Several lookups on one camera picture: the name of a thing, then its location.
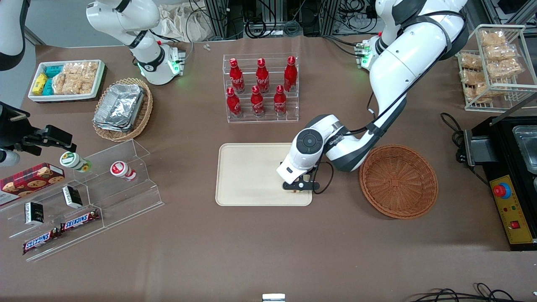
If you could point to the light oval wicker basket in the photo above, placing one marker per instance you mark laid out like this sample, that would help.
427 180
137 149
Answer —
144 117

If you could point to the clear acrylic bottle rack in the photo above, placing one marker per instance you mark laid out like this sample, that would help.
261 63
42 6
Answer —
289 113

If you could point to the grey metal rod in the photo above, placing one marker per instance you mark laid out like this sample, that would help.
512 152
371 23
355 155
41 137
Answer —
512 110

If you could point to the small black white box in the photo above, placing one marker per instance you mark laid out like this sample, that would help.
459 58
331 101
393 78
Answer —
72 197
34 213

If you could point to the clear acrylic stepped shelf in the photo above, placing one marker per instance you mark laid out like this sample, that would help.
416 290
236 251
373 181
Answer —
126 201

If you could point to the teal small carton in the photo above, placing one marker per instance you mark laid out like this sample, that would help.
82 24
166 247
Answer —
53 71
48 87

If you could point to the black machine with yellow panel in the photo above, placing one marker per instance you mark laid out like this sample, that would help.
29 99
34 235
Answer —
501 167

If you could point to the red rocker switch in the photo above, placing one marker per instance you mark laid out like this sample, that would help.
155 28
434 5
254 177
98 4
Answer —
515 225

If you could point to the snickers chocolate bar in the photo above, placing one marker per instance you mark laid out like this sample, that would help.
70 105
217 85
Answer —
42 241
79 220

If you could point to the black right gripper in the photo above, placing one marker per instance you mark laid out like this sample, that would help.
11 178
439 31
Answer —
13 129

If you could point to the white rectangular bin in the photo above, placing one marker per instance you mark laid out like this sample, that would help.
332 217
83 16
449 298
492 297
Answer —
63 97

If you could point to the aluminium frame profile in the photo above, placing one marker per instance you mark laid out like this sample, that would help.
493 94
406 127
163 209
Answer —
218 19
329 16

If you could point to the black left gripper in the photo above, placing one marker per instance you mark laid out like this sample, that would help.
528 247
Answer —
294 191

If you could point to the red cola bottle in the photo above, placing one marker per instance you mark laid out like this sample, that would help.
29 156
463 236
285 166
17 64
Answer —
237 77
290 75
233 105
280 102
257 102
262 77

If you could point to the red cookie box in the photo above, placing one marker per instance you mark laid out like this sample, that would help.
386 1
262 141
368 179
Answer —
29 180

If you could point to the red emergency stop button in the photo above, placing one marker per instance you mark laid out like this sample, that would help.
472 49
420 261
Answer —
501 191

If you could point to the beige plastic serving tray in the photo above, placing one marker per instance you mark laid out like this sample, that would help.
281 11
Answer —
247 176

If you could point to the white plastic sheet bundle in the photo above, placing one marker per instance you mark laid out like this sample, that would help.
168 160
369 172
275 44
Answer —
180 23

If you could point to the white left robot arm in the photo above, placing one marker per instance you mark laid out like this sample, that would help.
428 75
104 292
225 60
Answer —
398 71

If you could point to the brown round wicker basket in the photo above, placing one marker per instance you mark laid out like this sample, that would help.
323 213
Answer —
398 182

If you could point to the white bottle with green label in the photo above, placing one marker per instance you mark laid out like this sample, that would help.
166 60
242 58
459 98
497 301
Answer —
73 161

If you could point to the aluminium foil container stack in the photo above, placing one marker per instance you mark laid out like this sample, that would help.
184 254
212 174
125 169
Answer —
119 107

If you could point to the yellow small carton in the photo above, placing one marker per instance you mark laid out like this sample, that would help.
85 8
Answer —
40 84

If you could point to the white device at table edge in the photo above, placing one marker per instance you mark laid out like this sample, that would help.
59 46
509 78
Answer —
273 298

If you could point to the grey metal bracket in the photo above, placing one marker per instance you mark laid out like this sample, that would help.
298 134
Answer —
480 149

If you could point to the steel pan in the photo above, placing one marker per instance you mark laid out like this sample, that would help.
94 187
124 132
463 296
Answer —
526 147

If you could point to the clear bag of fried snacks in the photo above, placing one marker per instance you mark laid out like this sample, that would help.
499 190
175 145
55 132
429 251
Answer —
472 76
491 37
500 52
505 68
470 61
478 92

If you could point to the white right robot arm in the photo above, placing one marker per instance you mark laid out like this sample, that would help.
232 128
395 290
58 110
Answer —
147 58

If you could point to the rice cracker packet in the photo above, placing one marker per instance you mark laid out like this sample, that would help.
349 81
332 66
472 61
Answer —
79 85
82 68
58 84

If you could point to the white bottle with red label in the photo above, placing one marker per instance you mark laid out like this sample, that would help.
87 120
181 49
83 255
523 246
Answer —
121 170

